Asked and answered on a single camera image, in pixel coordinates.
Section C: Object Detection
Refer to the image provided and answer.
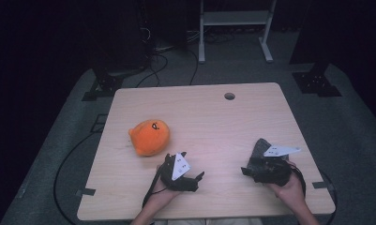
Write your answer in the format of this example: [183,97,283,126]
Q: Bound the right hand-held gripper cable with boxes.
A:
[287,160,308,197]

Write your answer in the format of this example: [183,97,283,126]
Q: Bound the black floor cable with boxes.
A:
[53,130,98,225]
[319,170,338,225]

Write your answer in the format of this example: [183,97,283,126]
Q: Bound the thin black cable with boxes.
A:
[188,48,200,86]

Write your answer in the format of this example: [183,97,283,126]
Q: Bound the left hand-held gripper cable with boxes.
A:
[142,168,165,208]

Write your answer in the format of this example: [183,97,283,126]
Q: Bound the white metal stand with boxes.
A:
[198,0,278,65]

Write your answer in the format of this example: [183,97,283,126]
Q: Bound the hand-held gripper cable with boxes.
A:
[287,160,308,197]
[142,168,165,208]

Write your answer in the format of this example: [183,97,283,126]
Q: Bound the black cable bundle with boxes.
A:
[134,52,170,89]

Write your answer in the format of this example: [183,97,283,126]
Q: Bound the grey cloth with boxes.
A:
[248,138,274,169]

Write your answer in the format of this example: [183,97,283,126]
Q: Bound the person's left hand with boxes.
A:
[149,164,182,204]

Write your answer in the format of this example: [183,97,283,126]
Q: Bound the black tape square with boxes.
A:
[89,113,109,134]

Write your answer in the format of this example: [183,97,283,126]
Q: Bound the orange plush toy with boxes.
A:
[128,119,172,158]

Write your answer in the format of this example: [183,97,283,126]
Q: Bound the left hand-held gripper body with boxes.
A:
[159,152,200,192]

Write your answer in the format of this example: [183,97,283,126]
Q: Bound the black stand base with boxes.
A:
[81,67,125,102]
[291,62,343,98]

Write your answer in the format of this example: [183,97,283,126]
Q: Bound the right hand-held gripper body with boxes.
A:
[247,145,302,188]

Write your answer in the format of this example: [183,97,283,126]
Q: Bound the person's right hand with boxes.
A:
[265,160,306,204]

